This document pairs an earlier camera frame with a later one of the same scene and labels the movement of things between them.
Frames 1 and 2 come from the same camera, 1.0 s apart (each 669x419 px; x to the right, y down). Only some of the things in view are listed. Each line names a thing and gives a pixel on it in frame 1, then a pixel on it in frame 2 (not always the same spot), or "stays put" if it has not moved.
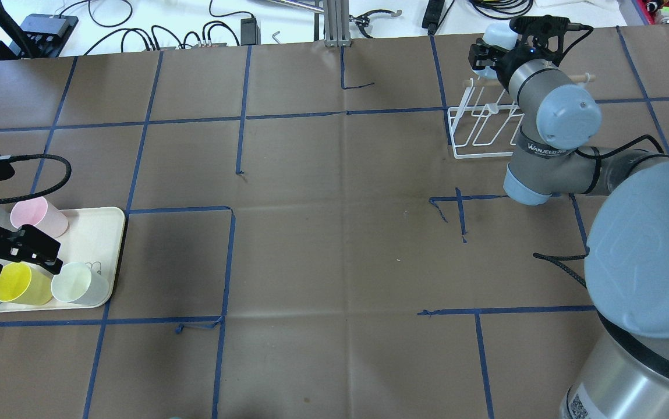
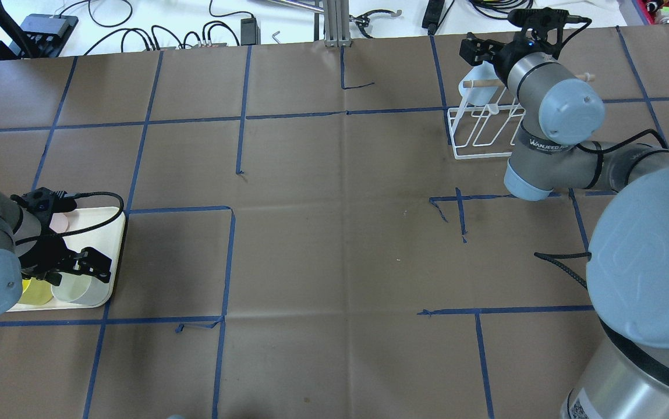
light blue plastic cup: x=499 y=34 -> x=478 y=96
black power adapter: x=250 y=32 stays put
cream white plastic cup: x=77 y=283 stays put
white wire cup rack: x=477 y=130 stays put
